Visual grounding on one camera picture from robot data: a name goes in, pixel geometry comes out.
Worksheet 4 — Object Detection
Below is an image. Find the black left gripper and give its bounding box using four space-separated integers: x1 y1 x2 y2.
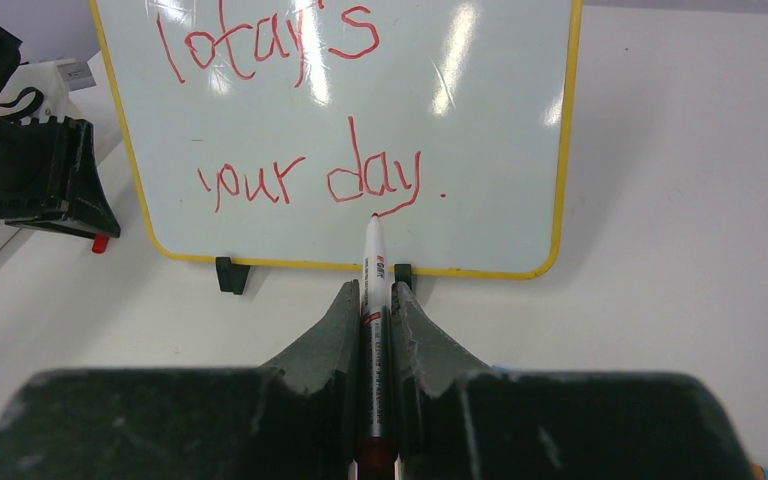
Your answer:
0 117 121 238

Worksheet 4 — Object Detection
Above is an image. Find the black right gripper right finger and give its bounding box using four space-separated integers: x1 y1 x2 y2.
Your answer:
391 284 754 479

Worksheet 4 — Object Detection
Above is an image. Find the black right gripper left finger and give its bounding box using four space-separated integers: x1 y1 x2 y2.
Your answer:
0 281 359 479

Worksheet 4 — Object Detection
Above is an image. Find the red marker cap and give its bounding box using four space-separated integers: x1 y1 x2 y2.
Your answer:
91 235 110 254

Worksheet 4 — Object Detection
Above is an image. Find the red whiteboard marker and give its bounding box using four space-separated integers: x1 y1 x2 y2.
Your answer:
355 214 398 479

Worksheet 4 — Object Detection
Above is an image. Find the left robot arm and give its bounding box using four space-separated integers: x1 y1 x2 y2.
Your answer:
0 27 121 239

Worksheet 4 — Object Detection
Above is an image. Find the yellow-framed whiteboard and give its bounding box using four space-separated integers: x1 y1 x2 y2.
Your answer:
91 1 582 280

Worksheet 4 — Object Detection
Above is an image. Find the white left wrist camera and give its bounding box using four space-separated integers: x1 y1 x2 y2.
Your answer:
0 60 96 124

